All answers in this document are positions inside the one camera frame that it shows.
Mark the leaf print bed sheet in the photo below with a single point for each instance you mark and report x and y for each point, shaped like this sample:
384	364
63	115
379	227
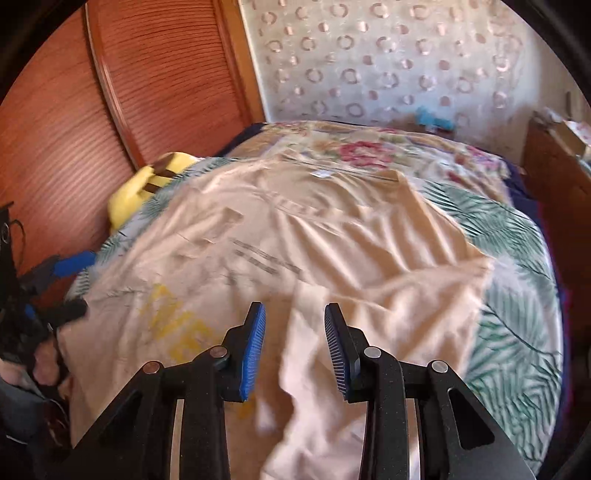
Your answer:
512	323

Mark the cardboard box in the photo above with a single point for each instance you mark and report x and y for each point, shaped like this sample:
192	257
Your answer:
572	136

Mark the beige t-shirt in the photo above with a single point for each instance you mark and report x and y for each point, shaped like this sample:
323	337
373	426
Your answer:
323	240

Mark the yellow plush toy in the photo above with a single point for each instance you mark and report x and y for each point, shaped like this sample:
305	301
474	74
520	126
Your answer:
129	194

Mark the blue toy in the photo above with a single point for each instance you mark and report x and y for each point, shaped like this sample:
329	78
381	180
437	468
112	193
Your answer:
431	121

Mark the person's left hand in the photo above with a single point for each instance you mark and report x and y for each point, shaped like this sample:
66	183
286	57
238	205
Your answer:
45	364

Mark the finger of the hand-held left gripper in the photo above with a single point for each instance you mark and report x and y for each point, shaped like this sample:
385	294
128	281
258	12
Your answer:
69	265
69	310

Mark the wooden cabinet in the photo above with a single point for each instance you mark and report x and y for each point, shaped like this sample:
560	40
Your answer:
549	170

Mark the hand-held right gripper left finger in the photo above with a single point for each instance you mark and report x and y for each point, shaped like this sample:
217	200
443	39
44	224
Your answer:
251	355

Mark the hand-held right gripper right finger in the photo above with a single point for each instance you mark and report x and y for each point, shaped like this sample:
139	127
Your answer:
334	355

